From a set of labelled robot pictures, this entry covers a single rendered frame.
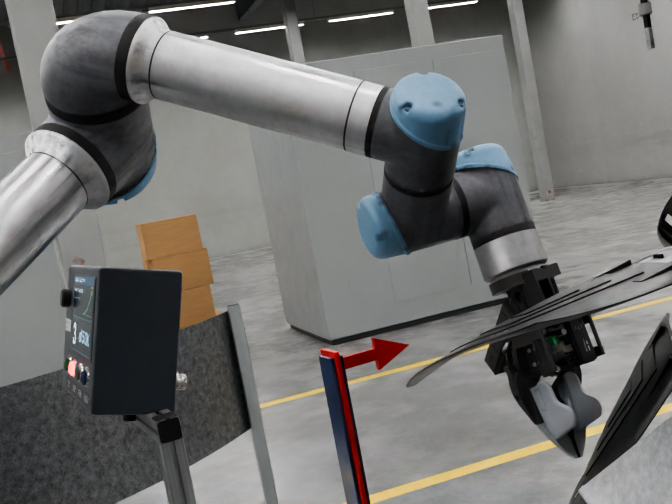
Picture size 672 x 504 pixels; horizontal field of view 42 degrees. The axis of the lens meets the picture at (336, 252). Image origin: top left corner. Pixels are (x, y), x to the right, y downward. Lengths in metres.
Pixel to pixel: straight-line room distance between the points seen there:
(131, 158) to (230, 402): 1.87
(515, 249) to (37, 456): 1.70
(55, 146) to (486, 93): 6.64
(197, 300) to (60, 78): 7.89
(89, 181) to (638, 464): 0.65
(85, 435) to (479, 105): 5.57
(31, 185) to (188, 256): 7.82
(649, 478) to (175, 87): 0.59
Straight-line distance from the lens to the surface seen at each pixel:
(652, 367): 0.94
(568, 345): 0.98
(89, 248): 4.95
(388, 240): 0.94
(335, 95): 0.89
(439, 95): 0.86
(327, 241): 6.92
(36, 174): 1.01
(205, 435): 2.75
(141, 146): 1.07
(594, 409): 1.01
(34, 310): 6.69
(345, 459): 0.63
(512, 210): 0.99
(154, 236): 8.76
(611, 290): 0.72
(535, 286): 0.97
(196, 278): 8.83
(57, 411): 2.44
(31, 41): 5.05
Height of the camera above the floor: 1.31
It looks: 5 degrees down
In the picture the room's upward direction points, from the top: 11 degrees counter-clockwise
